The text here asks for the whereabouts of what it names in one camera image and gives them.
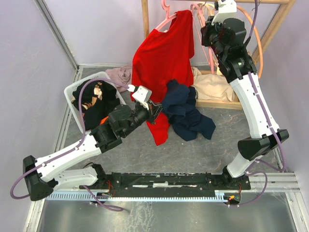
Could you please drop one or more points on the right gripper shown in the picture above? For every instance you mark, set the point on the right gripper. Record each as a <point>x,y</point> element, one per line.
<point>207,29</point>

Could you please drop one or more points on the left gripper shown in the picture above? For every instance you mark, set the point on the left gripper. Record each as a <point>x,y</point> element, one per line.
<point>154,111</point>

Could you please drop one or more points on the navy blue t shirt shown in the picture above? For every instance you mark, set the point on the navy blue t shirt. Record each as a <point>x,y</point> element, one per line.
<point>179,105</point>

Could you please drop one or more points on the cream hanger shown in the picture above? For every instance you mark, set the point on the cream hanger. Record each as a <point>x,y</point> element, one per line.
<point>205,12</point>

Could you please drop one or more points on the black t shirt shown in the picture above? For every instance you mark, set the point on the black t shirt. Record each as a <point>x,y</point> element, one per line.
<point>98,100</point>

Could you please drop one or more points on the orange t shirt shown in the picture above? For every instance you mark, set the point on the orange t shirt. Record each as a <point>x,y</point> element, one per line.
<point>103,120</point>

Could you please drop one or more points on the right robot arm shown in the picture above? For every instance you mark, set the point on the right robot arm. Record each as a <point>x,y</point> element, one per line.
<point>228,41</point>

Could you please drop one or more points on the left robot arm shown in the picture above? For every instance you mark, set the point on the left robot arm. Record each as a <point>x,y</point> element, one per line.
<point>47,174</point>

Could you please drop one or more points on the red t shirt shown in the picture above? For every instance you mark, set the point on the red t shirt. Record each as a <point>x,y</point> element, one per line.
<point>163,57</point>

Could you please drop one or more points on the pink cloth on floor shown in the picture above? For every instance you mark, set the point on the pink cloth on floor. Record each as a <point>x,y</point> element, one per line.
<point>121,74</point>

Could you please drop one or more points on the beige cloth in rack base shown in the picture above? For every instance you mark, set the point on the beige cloth in rack base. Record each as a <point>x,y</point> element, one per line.
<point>212,87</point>

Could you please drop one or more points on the wooden clothes rack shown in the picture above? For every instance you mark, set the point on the wooden clothes rack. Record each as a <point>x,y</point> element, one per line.
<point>262,43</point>

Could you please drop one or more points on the white plastic basket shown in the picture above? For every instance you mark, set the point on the white plastic basket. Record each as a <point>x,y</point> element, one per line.
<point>73,94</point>

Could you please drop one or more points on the corner aluminium profile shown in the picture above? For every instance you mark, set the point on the corner aluminium profile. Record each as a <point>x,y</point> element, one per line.
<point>56,32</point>

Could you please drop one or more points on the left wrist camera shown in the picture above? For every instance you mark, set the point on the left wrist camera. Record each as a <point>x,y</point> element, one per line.
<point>140,94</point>

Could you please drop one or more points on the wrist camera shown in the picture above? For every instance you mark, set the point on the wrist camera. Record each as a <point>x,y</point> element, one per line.
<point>140,94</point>
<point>225,9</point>

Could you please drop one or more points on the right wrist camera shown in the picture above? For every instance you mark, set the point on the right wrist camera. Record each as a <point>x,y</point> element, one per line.
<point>225,9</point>

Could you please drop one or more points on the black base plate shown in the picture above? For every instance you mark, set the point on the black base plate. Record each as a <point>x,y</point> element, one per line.
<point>184,184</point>

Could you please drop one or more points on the blue cable duct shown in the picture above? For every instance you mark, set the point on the blue cable duct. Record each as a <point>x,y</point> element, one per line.
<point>103,197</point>

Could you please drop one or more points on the aluminium frame rail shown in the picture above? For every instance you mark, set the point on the aluminium frame rail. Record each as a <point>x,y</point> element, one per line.
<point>260,182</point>

